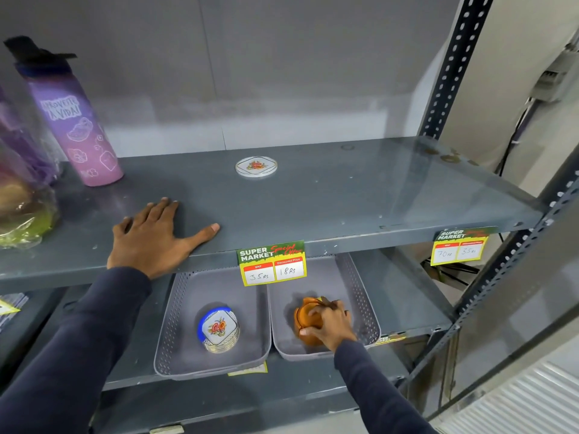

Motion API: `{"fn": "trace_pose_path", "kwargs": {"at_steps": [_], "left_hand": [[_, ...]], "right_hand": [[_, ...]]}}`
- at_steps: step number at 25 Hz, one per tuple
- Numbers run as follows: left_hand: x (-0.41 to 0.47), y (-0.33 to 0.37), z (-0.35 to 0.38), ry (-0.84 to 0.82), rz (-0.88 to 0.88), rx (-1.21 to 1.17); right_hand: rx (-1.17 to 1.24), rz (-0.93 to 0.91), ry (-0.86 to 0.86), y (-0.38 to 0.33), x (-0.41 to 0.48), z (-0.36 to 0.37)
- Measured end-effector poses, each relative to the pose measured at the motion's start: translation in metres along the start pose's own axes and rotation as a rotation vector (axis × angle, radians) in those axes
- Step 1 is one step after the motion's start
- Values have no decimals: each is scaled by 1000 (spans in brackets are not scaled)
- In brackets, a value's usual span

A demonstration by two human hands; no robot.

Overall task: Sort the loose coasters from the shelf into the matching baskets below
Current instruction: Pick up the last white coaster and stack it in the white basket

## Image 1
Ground white ribbed panel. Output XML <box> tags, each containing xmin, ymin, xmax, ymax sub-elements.
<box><xmin>434</xmin><ymin>361</ymin><xmax>579</xmax><ymax>434</ymax></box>

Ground person's right hand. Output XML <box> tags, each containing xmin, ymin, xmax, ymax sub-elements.
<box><xmin>299</xmin><ymin>297</ymin><xmax>358</xmax><ymax>353</ymax></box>

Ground person's right forearm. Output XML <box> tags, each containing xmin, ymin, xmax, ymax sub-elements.
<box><xmin>334</xmin><ymin>339</ymin><xmax>437</xmax><ymax>434</ymax></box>

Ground stack of orange coasters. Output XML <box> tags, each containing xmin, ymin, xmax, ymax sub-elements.
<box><xmin>293</xmin><ymin>297</ymin><xmax>338</xmax><ymax>347</ymax></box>

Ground grey perforated plastic tray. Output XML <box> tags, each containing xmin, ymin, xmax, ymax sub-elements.
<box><xmin>267</xmin><ymin>253</ymin><xmax>382</xmax><ymax>362</ymax></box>
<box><xmin>153</xmin><ymin>266</ymin><xmax>272</xmax><ymax>381</ymax></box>

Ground lilac bottle with black cap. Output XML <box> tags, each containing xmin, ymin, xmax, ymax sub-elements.
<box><xmin>3</xmin><ymin>36</ymin><xmax>125</xmax><ymax>187</ymax></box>

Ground wrapped purple bottle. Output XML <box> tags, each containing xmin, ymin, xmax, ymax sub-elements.
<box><xmin>0</xmin><ymin>85</ymin><xmax>62</xmax><ymax>186</ymax></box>

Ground rainbow bottle with green lid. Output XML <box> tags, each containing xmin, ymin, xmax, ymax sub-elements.
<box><xmin>0</xmin><ymin>144</ymin><xmax>60</xmax><ymax>249</ymax></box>

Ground yellow green price label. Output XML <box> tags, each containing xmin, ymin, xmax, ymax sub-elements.
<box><xmin>236</xmin><ymin>241</ymin><xmax>308</xmax><ymax>287</ymax></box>
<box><xmin>430</xmin><ymin>226</ymin><xmax>498</xmax><ymax>267</ymax></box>

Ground floral white coaster back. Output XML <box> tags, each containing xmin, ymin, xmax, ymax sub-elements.
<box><xmin>235</xmin><ymin>156</ymin><xmax>278</xmax><ymax>180</ymax></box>

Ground stack of floral coasters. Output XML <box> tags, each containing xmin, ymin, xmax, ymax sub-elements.
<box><xmin>197</xmin><ymin>306</ymin><xmax>241</xmax><ymax>354</ymax></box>

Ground person's left hand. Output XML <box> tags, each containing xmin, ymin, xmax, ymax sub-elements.
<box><xmin>107</xmin><ymin>197</ymin><xmax>221</xmax><ymax>281</ymax></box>

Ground grey electrical box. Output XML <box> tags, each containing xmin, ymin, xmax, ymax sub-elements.
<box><xmin>531</xmin><ymin>45</ymin><xmax>579</xmax><ymax>103</ymax></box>

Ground person's left forearm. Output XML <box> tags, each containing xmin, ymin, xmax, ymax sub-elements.
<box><xmin>0</xmin><ymin>266</ymin><xmax>153</xmax><ymax>434</ymax></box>

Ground black cables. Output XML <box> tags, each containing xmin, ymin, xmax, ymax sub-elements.
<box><xmin>420</xmin><ymin>257</ymin><xmax>480</xmax><ymax>290</ymax></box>

